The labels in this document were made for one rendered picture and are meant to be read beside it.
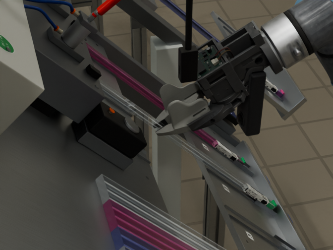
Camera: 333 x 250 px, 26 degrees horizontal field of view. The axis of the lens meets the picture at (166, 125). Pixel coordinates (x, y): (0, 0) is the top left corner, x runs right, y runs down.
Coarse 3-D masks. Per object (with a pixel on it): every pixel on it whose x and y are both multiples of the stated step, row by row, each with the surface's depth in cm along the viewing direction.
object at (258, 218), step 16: (208, 128) 138; (192, 144) 123; (208, 144) 129; (224, 144) 139; (224, 160) 130; (208, 176) 116; (240, 176) 131; (224, 192) 116; (240, 192) 123; (224, 208) 110; (240, 208) 116; (256, 208) 124; (240, 224) 110; (256, 224) 117; (272, 224) 124; (240, 240) 105; (256, 240) 111; (272, 240) 117
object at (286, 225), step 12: (240, 144) 143; (240, 156) 142; (252, 156) 139; (252, 168) 138; (264, 180) 134; (264, 192) 133; (276, 216) 128; (288, 216) 127; (288, 228) 125; (288, 240) 124; (300, 240) 122
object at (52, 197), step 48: (96, 48) 118; (0, 144) 70; (48, 144) 78; (0, 192) 63; (48, 192) 70; (96, 192) 79; (144, 192) 89; (0, 240) 58; (48, 240) 64; (96, 240) 71
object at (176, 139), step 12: (108, 96) 104; (120, 96) 105; (132, 108) 107; (144, 120) 108; (156, 120) 110; (180, 144) 113; (204, 156) 116; (216, 168) 118; (228, 180) 121; (240, 180) 123
